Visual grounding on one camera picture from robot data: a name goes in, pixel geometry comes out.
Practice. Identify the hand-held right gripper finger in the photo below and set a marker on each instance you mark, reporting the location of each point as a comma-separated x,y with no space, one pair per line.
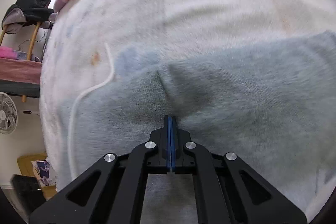
172,145
168,145

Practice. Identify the grey zip hoodie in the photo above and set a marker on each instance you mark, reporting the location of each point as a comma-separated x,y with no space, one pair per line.
236,98

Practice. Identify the blue floral printed cloth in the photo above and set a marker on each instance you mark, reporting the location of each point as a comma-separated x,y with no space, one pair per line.
43,171

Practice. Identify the yellow box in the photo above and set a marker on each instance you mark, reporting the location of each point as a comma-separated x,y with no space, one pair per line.
26,161

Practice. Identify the black crate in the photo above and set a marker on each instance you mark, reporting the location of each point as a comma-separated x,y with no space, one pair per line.
26,192

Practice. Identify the white electric fan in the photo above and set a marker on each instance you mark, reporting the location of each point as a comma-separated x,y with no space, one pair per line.
6,113

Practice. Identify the grey and pink blanket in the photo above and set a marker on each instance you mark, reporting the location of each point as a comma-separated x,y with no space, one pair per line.
18,69

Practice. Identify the pink towel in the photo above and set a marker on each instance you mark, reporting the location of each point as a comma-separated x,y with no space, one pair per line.
6,52

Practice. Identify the black jacket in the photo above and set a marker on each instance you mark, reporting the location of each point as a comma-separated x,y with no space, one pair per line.
31,3

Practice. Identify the wooden rail rack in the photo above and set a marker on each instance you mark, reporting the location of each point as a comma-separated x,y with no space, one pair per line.
35,35

